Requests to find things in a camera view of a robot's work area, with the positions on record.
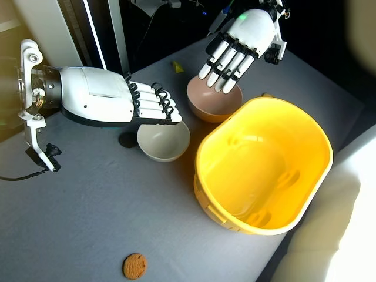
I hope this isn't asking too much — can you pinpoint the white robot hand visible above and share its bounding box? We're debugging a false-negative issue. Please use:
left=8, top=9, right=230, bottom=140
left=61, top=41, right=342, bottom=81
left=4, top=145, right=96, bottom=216
left=198, top=8, right=278, bottom=95
left=58, top=66, right=183, bottom=129

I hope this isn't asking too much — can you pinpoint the large pink bowl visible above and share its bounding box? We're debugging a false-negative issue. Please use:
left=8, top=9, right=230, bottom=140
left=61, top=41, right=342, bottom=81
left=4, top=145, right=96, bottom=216
left=186, top=75, right=243, bottom=123

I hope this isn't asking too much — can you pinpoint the small white bowl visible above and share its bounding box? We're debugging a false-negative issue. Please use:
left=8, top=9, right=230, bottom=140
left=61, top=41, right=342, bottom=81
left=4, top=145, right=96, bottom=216
left=136, top=120, right=191, bottom=163

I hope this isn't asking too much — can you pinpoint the yellow plastic tub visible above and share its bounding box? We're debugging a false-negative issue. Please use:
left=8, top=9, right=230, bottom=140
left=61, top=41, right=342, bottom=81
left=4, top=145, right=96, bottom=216
left=193, top=96, right=334, bottom=236

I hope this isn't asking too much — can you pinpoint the dark chocolate sandwich cookie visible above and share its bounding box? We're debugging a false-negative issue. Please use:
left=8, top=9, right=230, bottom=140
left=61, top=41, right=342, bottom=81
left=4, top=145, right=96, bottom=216
left=118, top=132, right=139, bottom=149

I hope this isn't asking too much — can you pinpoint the white robot body column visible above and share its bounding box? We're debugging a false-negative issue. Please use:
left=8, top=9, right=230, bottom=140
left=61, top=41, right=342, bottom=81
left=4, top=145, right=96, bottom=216
left=11, top=0, right=130, bottom=74

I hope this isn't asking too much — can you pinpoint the grey table cloth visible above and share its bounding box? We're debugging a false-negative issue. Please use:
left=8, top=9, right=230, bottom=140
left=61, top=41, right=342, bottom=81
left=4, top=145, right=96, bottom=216
left=0, top=29, right=367, bottom=282

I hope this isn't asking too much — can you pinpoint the chocolate chip cookie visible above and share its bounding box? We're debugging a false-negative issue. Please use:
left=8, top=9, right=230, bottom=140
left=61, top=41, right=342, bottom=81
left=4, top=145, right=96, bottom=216
left=122, top=253, right=147, bottom=280

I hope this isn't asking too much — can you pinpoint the black cable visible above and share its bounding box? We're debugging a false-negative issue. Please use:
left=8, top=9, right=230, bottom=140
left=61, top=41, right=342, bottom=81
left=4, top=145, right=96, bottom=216
left=0, top=169, right=49, bottom=182

